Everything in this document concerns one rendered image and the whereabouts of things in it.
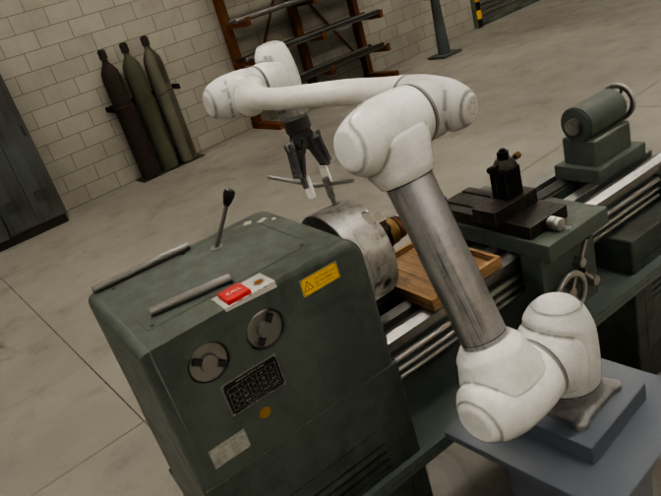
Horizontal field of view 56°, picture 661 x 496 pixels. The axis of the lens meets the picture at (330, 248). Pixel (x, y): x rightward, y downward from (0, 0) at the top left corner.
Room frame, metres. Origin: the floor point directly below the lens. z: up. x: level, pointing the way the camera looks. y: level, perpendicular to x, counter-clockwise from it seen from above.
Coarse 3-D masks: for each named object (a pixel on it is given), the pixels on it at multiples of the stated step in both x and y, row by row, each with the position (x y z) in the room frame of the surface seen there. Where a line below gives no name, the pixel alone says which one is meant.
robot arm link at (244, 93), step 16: (224, 80) 1.65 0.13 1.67; (240, 80) 1.63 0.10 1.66; (256, 80) 1.64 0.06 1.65; (336, 80) 1.53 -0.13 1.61; (352, 80) 1.50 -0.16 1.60; (368, 80) 1.47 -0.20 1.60; (384, 80) 1.42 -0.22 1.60; (208, 96) 1.63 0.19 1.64; (224, 96) 1.62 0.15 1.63; (240, 96) 1.61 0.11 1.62; (256, 96) 1.58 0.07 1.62; (272, 96) 1.55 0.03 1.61; (288, 96) 1.54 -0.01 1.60; (304, 96) 1.52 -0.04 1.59; (320, 96) 1.51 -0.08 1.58; (336, 96) 1.50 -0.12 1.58; (352, 96) 1.48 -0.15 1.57; (368, 96) 1.44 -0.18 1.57; (208, 112) 1.66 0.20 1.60; (224, 112) 1.62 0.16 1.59; (240, 112) 1.62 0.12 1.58; (256, 112) 1.64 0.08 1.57
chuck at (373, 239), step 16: (336, 208) 1.68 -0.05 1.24; (352, 208) 1.66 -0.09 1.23; (352, 224) 1.60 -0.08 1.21; (368, 224) 1.60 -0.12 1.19; (368, 240) 1.57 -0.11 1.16; (384, 240) 1.58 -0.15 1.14; (368, 256) 1.55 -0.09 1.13; (384, 256) 1.56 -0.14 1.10; (384, 272) 1.56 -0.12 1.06; (384, 288) 1.57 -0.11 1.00
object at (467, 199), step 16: (464, 192) 2.17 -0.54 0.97; (480, 192) 2.11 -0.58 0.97; (464, 208) 2.02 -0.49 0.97; (528, 208) 1.87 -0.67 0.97; (544, 208) 1.84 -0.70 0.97; (560, 208) 1.80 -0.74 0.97; (480, 224) 1.92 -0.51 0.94; (512, 224) 1.79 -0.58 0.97; (528, 224) 1.76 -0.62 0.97; (544, 224) 1.76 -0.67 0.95
